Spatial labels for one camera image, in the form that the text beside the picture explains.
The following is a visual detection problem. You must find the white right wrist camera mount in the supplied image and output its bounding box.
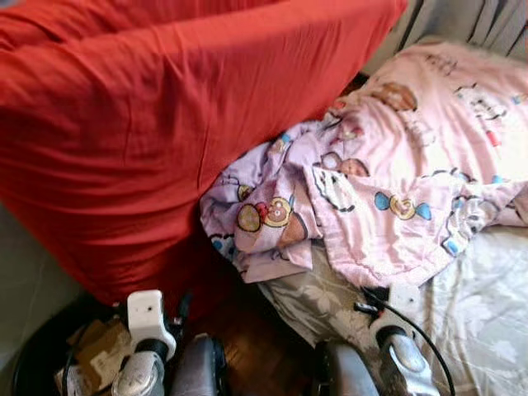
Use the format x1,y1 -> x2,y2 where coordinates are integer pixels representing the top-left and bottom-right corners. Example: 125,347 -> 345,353
388,285 -> 422,327

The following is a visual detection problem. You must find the grey robot leg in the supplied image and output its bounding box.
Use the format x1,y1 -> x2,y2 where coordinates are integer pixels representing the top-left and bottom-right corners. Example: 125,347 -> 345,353
313,338 -> 380,396
169,332 -> 228,396

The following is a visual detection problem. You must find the grey robot left leg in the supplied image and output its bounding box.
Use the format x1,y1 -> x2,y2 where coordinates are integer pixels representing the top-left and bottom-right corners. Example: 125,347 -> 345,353
169,332 -> 228,396

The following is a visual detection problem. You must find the red fabric covered mattress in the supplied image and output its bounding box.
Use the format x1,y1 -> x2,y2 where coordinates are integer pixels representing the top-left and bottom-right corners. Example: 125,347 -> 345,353
0,0 -> 409,318

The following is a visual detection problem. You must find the beige floral bedspread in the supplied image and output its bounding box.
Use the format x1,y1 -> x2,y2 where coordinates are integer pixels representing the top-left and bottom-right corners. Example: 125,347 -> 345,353
260,223 -> 528,396

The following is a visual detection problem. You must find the black round bin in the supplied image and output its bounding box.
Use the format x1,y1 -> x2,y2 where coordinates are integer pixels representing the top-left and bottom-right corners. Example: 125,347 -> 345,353
12,293 -> 133,396

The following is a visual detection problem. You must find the pink cartoon print blanket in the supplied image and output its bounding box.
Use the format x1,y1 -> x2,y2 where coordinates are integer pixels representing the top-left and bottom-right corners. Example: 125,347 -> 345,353
200,41 -> 528,288

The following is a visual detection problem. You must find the brown cardboard piece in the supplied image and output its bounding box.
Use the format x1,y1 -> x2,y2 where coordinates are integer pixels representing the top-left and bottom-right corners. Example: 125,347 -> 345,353
66,318 -> 133,389

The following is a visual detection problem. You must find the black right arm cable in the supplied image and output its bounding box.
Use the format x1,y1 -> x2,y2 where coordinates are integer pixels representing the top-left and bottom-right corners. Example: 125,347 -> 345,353
355,289 -> 456,396

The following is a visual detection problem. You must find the grey robot right leg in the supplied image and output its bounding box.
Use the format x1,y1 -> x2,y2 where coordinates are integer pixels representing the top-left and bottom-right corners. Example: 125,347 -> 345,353
313,338 -> 380,396

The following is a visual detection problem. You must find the grey pleated curtain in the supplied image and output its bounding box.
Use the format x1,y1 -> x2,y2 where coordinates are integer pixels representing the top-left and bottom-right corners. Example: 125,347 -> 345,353
388,0 -> 528,63

